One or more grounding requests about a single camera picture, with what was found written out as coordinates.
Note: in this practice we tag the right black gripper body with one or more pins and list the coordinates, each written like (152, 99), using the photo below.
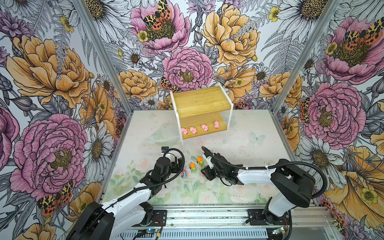
(212, 173)

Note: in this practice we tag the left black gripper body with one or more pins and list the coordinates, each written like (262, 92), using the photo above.
(172, 168)

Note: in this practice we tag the pink pig toy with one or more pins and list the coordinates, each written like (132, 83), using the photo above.
(204, 127)
(184, 131)
(193, 130)
(216, 125)

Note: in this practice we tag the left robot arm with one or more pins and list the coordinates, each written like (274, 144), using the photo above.
(105, 221)

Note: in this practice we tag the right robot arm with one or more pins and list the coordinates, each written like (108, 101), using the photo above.
(295, 186)

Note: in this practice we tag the bamboo two-tier shelf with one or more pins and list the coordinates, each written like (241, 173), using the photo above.
(203, 106)

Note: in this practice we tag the green orange mixer truck toy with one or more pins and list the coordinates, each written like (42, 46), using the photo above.
(200, 161)
(193, 168)

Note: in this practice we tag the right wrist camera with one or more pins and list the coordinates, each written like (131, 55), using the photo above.
(208, 160)

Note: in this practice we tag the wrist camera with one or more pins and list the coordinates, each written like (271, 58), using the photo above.
(208, 160)
(164, 149)

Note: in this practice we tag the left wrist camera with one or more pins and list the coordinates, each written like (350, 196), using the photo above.
(164, 149)

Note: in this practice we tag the aluminium front rail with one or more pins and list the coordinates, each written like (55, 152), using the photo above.
(234, 216)

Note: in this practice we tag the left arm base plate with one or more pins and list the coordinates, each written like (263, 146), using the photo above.
(157, 219)

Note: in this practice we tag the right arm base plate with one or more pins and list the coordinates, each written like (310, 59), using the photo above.
(259, 217)

